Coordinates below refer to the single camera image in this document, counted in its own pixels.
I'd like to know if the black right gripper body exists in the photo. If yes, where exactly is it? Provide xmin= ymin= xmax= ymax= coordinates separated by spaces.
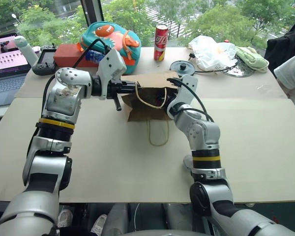
xmin=162 ymin=91 xmax=178 ymax=109

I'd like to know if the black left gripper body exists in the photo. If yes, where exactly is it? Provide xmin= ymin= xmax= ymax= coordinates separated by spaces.
xmin=106 ymin=82 xmax=125 ymax=112

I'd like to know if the brown paper bag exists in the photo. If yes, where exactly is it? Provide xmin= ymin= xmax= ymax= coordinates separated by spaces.
xmin=119 ymin=70 xmax=183 ymax=148

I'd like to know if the white plastic bag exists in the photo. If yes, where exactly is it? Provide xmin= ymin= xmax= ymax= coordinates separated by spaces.
xmin=188 ymin=35 xmax=239 ymax=71

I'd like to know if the black round disc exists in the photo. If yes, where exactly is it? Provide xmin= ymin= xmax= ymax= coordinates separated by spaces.
xmin=169 ymin=60 xmax=196 ymax=77

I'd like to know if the blue and white bottle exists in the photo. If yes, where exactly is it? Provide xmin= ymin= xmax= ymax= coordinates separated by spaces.
xmin=85 ymin=50 xmax=107 ymax=65

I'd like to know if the teal fish print backpack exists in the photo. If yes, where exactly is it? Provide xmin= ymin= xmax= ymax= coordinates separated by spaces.
xmin=76 ymin=21 xmax=142 ymax=75

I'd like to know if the red soda can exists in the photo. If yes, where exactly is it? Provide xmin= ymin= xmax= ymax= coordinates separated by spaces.
xmin=153 ymin=24 xmax=170 ymax=61

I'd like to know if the red rectangular box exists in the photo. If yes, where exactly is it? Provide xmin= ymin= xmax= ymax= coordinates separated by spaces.
xmin=53 ymin=43 xmax=102 ymax=68

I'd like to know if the black handheld remote controller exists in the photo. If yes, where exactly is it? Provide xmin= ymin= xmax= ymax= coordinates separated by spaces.
xmin=31 ymin=44 xmax=58 ymax=77

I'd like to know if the round silver metal plate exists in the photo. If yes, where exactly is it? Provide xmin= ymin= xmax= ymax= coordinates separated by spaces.
xmin=220 ymin=58 xmax=257 ymax=78

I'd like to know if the pale green cloth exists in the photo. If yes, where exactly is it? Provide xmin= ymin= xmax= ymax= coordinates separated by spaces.
xmin=234 ymin=46 xmax=270 ymax=74

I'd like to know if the open grey laptop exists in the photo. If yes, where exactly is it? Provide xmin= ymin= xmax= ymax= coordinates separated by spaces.
xmin=0 ymin=32 xmax=31 ymax=109

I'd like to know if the black garment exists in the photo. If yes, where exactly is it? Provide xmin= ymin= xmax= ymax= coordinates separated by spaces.
xmin=264 ymin=30 xmax=295 ymax=72

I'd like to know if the white padded object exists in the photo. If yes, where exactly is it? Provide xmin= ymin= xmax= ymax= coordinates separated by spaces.
xmin=273 ymin=49 xmax=295 ymax=112

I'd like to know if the white sneaker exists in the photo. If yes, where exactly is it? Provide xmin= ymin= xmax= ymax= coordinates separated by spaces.
xmin=90 ymin=213 xmax=108 ymax=235
xmin=57 ymin=208 xmax=74 ymax=229

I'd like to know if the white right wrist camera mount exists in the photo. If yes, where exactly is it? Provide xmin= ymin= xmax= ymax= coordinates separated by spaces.
xmin=166 ymin=74 xmax=199 ymax=112

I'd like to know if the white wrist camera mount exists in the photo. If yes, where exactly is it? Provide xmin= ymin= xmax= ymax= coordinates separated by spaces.
xmin=166 ymin=74 xmax=199 ymax=112
xmin=95 ymin=48 xmax=127 ymax=101

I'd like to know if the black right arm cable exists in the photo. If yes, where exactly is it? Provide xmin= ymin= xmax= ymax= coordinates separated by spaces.
xmin=166 ymin=78 xmax=215 ymax=123

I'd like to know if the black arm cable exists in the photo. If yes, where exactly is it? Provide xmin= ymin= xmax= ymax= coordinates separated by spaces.
xmin=166 ymin=78 xmax=215 ymax=123
xmin=42 ymin=38 xmax=110 ymax=116

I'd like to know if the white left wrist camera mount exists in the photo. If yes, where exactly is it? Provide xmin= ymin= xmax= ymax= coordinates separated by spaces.
xmin=95 ymin=48 xmax=127 ymax=101

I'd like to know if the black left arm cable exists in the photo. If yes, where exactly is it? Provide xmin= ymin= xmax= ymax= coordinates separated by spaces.
xmin=42 ymin=38 xmax=110 ymax=116

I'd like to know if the thin black power cable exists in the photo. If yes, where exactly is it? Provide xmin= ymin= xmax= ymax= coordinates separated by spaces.
xmin=187 ymin=52 xmax=239 ymax=74

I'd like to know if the white handle-shaped device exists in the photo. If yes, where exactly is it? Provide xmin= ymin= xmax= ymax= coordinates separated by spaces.
xmin=14 ymin=35 xmax=39 ymax=67

